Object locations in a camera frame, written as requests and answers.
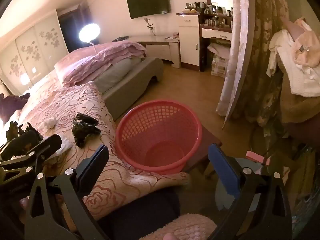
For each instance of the pink floral bedsheet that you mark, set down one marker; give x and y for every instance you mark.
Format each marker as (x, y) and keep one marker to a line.
(42, 82)

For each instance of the black wall television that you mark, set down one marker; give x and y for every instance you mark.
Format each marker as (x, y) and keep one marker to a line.
(147, 1)

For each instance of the black crumpled wrapper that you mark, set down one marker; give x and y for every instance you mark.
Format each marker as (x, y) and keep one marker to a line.
(83, 128)

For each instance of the grey bed frame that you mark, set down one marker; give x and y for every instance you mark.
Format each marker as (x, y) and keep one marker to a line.
(135, 87)

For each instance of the white cabinet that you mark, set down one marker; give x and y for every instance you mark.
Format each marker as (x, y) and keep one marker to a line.
(187, 42)

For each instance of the small pink box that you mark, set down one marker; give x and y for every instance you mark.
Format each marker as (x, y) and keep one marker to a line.
(255, 158)

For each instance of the stack of patterned boxes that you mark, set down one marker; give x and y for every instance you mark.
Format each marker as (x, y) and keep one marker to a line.
(218, 65)

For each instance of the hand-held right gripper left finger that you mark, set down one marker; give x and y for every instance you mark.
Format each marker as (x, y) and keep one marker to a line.
(93, 162)

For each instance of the row of cosmetic bottles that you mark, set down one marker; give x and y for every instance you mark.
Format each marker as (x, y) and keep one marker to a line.
(212, 10)

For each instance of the brown and white vanity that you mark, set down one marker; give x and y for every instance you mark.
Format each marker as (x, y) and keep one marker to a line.
(215, 33)

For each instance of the brown wrapper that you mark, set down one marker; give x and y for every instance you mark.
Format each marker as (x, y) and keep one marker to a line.
(12, 130)

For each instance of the brown wooden stool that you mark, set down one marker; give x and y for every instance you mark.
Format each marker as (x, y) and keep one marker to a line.
(205, 142)

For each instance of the mustard towel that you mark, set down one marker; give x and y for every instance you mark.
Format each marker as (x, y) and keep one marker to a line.
(297, 110)

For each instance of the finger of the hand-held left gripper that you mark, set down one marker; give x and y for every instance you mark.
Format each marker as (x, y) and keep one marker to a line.
(30, 136)
(47, 146)

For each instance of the flower in vase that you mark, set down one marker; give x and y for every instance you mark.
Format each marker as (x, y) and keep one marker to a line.
(150, 26)

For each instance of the low white desk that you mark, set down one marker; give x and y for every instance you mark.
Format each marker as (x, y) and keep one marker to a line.
(160, 47)

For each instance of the floral sliding wardrobe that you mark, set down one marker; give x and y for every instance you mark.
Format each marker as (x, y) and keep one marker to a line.
(30, 47)

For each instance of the dark purple garment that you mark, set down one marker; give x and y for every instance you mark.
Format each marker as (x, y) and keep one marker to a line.
(12, 105)

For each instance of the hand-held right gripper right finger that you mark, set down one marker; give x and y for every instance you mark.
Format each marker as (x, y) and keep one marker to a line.
(222, 165)

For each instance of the folded pink quilt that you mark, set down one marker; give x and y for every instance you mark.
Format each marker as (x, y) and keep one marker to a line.
(100, 55)

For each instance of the pink fluffy garment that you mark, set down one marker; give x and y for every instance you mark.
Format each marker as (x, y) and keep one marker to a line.
(190, 226)

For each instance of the person's dark trousers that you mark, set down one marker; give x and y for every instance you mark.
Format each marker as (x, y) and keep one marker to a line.
(140, 210)

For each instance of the pile of white clothes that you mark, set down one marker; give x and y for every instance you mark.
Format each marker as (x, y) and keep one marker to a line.
(300, 67)

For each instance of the red plastic basket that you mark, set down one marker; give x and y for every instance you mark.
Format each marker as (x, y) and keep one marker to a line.
(160, 155)

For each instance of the grey-green pillow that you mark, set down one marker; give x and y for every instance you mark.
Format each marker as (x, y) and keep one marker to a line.
(115, 72)

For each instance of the small bedside lamp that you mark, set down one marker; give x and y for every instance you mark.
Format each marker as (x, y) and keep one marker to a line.
(23, 80)

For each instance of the light floral curtain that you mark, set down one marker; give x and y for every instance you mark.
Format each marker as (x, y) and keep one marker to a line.
(237, 55)

